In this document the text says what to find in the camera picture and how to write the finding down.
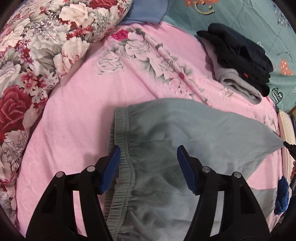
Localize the grey-green fleece pants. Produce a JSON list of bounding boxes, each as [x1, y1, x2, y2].
[[102, 97, 286, 241]]

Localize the folded black pants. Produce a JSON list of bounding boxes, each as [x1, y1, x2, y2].
[[197, 23, 273, 97]]

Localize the blue fleece garment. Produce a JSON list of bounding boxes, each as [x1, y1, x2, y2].
[[274, 176, 290, 215]]

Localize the folded grey pants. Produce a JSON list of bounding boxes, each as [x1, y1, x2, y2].
[[200, 38, 262, 105]]

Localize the teal heart-print sheet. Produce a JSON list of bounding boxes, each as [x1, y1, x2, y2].
[[162, 0, 296, 112]]

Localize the cream quilted pillow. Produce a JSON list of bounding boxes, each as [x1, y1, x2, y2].
[[278, 110, 295, 184]]

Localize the blue plaid sheet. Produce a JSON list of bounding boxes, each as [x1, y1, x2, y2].
[[119, 0, 169, 25]]

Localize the person right hand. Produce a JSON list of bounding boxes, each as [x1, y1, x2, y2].
[[290, 161, 296, 180]]

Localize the red floral pillow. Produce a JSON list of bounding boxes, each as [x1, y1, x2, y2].
[[1, 1, 132, 223]]

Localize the pink floral bed sheet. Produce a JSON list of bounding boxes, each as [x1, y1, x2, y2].
[[16, 23, 278, 240]]

